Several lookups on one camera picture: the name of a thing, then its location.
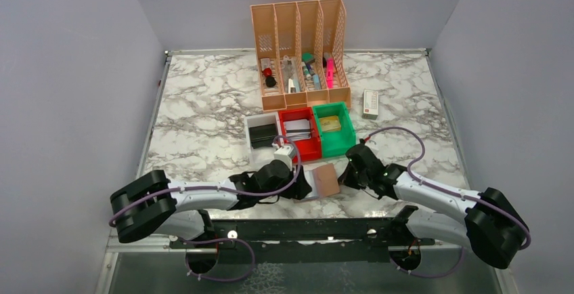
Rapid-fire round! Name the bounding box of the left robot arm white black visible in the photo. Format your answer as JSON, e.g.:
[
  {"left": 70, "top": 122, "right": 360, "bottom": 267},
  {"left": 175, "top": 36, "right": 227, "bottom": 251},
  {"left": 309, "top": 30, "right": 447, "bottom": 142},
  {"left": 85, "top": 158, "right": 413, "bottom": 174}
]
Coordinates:
[{"left": 110, "top": 160, "right": 313, "bottom": 247}]

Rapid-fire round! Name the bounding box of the pink highlighter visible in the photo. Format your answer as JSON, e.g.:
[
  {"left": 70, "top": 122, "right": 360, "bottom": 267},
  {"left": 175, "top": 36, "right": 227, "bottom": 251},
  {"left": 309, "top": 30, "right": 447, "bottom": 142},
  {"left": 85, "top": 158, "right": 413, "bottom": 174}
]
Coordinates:
[{"left": 324, "top": 57, "right": 335, "bottom": 89}]

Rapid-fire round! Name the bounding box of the white red small box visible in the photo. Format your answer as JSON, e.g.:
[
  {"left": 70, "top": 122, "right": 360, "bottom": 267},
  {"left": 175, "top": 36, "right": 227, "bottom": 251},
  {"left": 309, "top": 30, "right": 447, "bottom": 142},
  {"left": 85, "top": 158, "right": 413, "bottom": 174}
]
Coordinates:
[{"left": 362, "top": 89, "right": 379, "bottom": 120}]

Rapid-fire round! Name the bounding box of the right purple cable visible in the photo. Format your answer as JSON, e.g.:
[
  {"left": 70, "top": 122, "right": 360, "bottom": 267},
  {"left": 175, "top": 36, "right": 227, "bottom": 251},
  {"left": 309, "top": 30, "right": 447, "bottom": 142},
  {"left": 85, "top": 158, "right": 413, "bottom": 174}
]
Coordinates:
[{"left": 362, "top": 125, "right": 533, "bottom": 279}]

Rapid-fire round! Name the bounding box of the blue white marker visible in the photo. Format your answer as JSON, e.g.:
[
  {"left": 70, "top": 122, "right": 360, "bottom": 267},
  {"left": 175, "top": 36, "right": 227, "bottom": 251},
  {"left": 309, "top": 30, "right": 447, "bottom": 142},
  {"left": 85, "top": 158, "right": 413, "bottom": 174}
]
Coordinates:
[{"left": 312, "top": 73, "right": 322, "bottom": 90}]

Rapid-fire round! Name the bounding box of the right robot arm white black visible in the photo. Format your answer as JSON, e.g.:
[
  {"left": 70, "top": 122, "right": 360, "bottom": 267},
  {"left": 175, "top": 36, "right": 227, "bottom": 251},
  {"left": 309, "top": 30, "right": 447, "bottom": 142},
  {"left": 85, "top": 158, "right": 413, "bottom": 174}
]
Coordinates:
[{"left": 338, "top": 144, "right": 529, "bottom": 269}]

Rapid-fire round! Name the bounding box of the gold card stack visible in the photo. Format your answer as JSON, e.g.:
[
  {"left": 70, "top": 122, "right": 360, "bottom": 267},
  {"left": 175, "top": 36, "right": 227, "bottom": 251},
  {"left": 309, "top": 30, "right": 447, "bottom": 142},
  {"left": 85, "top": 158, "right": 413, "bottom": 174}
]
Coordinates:
[{"left": 319, "top": 115, "right": 342, "bottom": 133}]

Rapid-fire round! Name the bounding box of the peach desk file organizer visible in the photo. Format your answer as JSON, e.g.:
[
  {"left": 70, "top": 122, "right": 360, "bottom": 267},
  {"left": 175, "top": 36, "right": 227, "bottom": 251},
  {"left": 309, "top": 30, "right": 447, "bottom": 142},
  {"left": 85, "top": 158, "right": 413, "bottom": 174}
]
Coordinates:
[{"left": 250, "top": 0, "right": 351, "bottom": 112}]

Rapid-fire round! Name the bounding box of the brown leather card holder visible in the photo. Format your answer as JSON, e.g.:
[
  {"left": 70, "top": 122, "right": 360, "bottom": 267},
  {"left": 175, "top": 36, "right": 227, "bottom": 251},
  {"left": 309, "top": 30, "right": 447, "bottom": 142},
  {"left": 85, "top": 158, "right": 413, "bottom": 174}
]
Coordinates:
[{"left": 301, "top": 163, "right": 340, "bottom": 201}]

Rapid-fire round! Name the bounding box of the purple cable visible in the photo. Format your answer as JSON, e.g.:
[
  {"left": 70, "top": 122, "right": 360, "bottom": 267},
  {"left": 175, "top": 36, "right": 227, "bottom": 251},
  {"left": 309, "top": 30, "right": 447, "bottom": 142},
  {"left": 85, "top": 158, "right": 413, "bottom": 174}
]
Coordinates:
[
  {"left": 362, "top": 125, "right": 533, "bottom": 279},
  {"left": 108, "top": 135, "right": 302, "bottom": 284}
]

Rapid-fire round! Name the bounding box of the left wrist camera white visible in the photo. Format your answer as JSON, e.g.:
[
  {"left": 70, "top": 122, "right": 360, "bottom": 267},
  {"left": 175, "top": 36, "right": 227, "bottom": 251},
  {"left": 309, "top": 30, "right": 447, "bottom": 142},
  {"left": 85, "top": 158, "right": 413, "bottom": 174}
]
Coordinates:
[{"left": 273, "top": 144, "right": 296, "bottom": 169}]

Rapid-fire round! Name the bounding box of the black card stack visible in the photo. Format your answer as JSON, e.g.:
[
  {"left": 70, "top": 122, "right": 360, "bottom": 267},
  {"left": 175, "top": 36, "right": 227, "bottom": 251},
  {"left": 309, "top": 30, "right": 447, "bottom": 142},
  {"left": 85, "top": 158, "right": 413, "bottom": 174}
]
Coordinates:
[{"left": 248, "top": 124, "right": 278, "bottom": 149}]

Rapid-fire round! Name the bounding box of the white card stack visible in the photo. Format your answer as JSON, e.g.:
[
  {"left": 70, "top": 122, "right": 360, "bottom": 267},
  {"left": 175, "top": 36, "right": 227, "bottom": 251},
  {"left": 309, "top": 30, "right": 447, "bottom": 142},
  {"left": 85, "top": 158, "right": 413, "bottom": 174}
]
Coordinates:
[{"left": 283, "top": 119, "right": 312, "bottom": 141}]

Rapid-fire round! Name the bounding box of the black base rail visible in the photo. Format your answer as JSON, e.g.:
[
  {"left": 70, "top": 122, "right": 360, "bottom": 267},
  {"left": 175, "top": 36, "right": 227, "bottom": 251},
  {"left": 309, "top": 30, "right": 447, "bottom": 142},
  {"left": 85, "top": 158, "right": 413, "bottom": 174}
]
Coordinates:
[{"left": 169, "top": 217, "right": 414, "bottom": 264}]

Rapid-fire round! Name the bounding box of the red black small object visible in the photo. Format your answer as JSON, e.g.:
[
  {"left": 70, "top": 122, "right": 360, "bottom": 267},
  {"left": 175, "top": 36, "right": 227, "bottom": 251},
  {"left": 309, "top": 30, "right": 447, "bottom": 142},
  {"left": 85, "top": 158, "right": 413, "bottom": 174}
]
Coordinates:
[{"left": 262, "top": 67, "right": 277, "bottom": 88}]

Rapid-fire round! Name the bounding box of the red plastic bin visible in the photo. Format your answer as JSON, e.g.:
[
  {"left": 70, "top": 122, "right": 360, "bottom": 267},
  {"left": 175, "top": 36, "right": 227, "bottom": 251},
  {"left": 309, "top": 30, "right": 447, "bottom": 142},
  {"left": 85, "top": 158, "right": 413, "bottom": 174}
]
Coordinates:
[{"left": 278, "top": 107, "right": 322, "bottom": 162}]

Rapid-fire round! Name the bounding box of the white plastic bin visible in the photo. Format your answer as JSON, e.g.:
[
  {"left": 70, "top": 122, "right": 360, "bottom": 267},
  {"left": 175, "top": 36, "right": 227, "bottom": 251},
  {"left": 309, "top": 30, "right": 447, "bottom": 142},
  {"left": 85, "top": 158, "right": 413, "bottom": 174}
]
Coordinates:
[{"left": 244, "top": 112, "right": 282, "bottom": 167}]

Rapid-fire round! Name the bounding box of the teal capped marker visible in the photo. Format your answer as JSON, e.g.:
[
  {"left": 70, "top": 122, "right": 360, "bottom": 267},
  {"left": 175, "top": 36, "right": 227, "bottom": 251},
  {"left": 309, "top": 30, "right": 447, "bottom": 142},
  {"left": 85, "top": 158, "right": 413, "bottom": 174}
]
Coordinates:
[{"left": 302, "top": 53, "right": 314, "bottom": 78}]

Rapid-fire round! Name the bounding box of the green plastic bin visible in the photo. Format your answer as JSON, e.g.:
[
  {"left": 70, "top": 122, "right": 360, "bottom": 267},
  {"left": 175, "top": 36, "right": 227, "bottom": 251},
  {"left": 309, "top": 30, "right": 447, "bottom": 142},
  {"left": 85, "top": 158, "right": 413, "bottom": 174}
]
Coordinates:
[{"left": 312, "top": 102, "right": 357, "bottom": 158}]

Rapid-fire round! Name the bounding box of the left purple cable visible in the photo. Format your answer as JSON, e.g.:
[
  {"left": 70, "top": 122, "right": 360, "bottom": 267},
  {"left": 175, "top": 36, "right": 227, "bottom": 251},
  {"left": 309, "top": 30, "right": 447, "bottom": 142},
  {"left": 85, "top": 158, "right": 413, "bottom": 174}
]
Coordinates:
[{"left": 108, "top": 135, "right": 302, "bottom": 284}]

